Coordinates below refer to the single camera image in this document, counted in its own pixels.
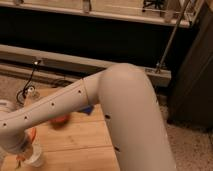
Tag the white ceramic cup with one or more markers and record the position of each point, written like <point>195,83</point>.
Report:
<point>37,159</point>

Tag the cream tapered gripper tip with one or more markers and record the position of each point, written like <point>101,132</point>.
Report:
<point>25,155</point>

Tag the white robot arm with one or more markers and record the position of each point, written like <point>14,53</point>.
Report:
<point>128,101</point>

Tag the dark cabinet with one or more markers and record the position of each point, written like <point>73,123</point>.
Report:
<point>191,97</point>

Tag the orange pepper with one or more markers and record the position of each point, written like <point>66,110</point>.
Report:
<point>32,134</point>

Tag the metal pole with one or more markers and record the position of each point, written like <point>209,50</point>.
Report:
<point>168,46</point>

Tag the blue cloth piece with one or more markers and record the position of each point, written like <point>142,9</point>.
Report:
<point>87,110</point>

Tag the orange bowl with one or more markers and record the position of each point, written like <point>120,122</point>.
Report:
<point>60,121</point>

